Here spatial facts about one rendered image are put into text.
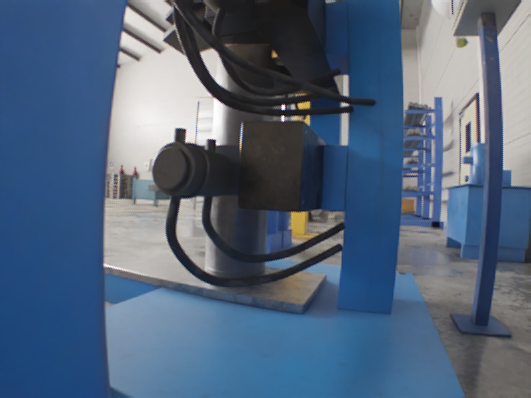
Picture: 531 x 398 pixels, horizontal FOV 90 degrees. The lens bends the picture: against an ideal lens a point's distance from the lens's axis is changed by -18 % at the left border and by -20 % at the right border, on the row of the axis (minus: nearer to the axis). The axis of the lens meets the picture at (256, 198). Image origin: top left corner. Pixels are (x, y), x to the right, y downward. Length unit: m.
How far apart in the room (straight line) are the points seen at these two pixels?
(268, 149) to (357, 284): 0.47
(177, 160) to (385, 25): 0.74
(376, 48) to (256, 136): 0.49
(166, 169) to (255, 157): 0.21
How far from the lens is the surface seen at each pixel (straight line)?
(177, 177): 0.60
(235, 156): 0.75
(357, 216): 0.92
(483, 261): 1.28
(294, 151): 0.70
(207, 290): 0.99
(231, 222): 1.03
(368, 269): 0.94
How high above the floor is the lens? 0.44
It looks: 1 degrees down
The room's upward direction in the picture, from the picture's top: 3 degrees clockwise
